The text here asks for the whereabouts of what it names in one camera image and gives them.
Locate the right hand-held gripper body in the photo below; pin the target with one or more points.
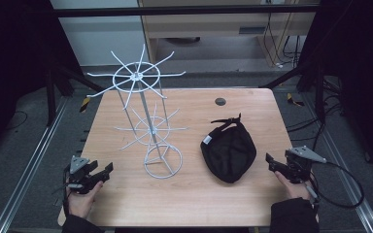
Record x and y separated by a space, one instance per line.
301 165

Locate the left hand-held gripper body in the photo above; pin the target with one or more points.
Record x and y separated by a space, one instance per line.
77 173

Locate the black cap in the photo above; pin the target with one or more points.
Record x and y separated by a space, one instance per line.
230 155

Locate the person's right hand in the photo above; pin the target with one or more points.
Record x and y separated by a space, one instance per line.
293 189

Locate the person's left hand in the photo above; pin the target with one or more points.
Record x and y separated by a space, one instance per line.
82 202

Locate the yellow black striped tape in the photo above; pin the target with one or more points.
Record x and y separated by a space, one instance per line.
84 105
294 100

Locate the black metal stand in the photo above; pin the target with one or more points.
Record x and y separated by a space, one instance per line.
320 93
50 97

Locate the round grey table grommet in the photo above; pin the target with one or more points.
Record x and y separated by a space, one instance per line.
220 101

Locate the black curtain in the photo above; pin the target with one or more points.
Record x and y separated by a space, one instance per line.
362 64
13 64

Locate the white cabinet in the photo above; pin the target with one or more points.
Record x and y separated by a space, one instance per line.
103 35

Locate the light wooden desk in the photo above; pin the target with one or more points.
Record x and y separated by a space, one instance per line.
207 26

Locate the aluminium floor rail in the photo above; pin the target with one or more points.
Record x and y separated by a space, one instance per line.
26 171
343 168

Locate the black horizontal frame bar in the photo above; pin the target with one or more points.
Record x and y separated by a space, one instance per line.
175 11

